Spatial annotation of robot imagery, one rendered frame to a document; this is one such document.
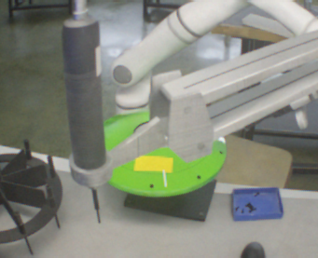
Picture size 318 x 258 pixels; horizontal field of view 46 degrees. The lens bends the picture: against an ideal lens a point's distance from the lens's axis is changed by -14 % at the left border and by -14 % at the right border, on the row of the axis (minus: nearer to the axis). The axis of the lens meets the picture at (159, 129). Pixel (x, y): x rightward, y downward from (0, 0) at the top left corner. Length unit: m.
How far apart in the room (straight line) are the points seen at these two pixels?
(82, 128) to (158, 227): 0.58
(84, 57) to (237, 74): 0.18
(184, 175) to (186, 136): 0.41
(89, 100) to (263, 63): 0.21
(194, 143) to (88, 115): 0.13
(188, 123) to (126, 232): 0.54
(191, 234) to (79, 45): 0.66
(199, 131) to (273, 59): 0.13
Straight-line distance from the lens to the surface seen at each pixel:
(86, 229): 0.98
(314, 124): 2.65
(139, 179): 0.86
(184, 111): 0.45
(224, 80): 0.47
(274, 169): 1.64
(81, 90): 0.40
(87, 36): 0.38
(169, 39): 1.01
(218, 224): 0.99
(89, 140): 0.43
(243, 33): 1.97
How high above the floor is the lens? 1.64
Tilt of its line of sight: 35 degrees down
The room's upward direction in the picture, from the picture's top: 1 degrees clockwise
